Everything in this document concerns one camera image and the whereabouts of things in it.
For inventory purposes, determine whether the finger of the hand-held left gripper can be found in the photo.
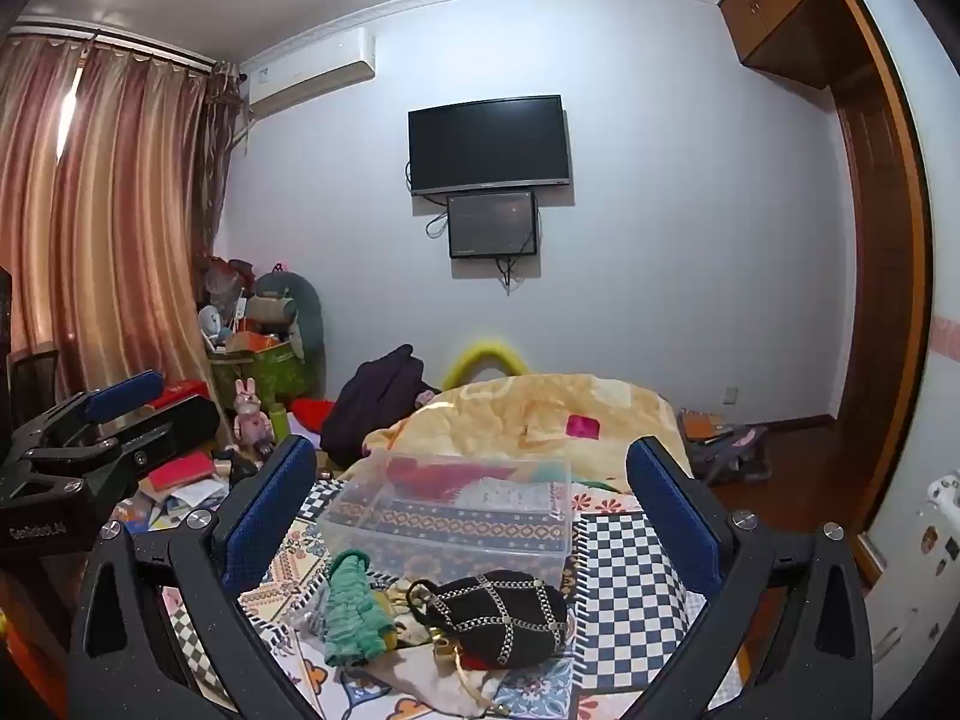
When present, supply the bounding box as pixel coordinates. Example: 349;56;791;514
21;394;223;500
37;370;164;451

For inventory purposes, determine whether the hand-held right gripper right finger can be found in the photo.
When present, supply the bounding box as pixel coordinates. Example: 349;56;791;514
626;435;875;720

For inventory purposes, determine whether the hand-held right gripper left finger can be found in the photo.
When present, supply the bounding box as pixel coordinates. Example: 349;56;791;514
67;435;331;720

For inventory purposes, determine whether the grey mesh cloth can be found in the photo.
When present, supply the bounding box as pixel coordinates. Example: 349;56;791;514
285;596;331;642

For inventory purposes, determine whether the green knitted cloth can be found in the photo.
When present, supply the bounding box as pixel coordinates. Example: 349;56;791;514
324;549;395;667

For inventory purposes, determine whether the yellow cloth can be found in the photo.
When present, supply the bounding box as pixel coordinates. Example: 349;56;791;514
375;589;421;650

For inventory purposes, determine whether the clear plastic box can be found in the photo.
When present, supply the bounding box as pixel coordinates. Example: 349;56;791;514
316;452;575;590

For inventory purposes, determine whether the white cloth pouch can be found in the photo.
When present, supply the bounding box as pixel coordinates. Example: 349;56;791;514
300;645;511;717

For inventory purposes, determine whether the red book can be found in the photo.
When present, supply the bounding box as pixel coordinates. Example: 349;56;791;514
146;452;218;492

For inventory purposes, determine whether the pink bunny doll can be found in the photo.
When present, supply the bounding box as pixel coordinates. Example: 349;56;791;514
231;377;275;458

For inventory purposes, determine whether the patterned bedsheet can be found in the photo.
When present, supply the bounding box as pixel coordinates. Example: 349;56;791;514
112;457;751;720

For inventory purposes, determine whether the pile of papers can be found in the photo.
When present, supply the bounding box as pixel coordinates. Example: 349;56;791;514
112;465;233;533

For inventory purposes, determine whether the black mesh chair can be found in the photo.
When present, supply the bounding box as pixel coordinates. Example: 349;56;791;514
6;349;61;421

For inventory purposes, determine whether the green storage box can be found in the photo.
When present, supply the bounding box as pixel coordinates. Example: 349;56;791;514
210;341;312;406

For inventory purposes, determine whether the red cloth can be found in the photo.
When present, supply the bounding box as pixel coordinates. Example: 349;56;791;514
291;397;335;432

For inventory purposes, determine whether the orange rounded object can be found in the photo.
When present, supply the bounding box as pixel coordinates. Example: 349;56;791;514
0;592;70;717

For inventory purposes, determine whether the dark purple jacket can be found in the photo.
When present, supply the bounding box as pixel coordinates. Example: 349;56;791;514
321;345;425;466

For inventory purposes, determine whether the grey teal plush toy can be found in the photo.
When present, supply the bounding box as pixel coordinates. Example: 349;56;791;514
251;266;327;361

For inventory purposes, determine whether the brown striped curtain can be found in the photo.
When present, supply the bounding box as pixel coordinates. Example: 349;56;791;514
0;34;248;421

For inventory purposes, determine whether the yellow floral blanket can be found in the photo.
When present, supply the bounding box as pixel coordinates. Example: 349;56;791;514
360;373;691;496

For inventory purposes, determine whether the brown wooden door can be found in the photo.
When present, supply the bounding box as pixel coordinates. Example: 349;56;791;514
829;79;935;586

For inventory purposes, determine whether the white air conditioner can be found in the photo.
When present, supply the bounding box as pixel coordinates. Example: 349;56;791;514
244;26;377;115

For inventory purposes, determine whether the white sliding wardrobe door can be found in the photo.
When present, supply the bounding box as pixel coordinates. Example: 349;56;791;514
855;0;960;616

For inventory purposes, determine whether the wooden overhead cabinet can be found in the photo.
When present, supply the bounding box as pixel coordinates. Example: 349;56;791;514
716;0;875;91

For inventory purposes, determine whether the yellow foam ring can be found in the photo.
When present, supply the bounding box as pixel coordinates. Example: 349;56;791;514
442;340;530;391

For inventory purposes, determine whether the small black wall monitor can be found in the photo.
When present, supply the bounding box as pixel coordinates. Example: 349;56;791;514
447;190;539;260

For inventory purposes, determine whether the white curtain rail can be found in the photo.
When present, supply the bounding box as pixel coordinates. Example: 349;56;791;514
11;21;220;72

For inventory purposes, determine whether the large black wall television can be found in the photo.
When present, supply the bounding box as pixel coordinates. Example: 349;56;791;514
407;95;572;197

